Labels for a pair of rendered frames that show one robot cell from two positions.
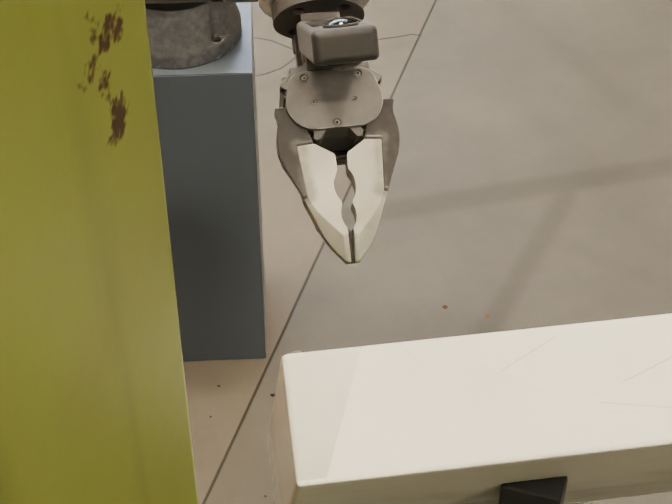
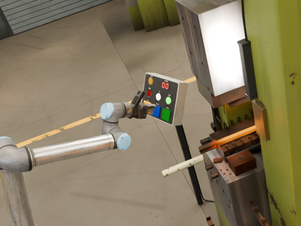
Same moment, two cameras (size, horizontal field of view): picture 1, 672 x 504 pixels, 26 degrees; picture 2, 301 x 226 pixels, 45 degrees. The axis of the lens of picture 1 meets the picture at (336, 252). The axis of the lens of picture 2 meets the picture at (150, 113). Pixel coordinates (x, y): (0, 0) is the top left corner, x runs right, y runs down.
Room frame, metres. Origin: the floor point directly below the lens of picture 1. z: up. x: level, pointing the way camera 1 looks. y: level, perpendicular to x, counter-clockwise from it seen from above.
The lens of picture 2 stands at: (1.54, 1.76, 2.26)
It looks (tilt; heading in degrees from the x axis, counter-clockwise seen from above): 31 degrees down; 248
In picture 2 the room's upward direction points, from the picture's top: 18 degrees counter-clockwise
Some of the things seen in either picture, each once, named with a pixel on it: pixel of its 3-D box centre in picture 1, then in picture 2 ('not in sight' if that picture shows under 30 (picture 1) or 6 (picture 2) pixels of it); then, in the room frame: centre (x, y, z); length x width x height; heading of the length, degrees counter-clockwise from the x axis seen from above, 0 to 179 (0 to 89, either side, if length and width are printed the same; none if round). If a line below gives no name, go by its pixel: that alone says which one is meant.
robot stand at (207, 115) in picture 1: (191, 185); not in sight; (1.79, 0.23, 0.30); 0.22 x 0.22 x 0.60; 3
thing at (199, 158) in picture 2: not in sight; (192, 162); (0.66, 0.07, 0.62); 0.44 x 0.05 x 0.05; 163
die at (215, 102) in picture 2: not in sight; (242, 77); (0.48, 0.48, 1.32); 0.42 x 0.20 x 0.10; 163
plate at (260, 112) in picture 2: not in sight; (260, 120); (0.64, 0.76, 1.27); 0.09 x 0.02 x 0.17; 73
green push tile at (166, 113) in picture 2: not in sight; (166, 115); (0.71, -0.02, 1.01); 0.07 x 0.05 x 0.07; 98
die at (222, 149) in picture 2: not in sight; (251, 132); (0.48, 0.48, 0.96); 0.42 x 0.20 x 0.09; 163
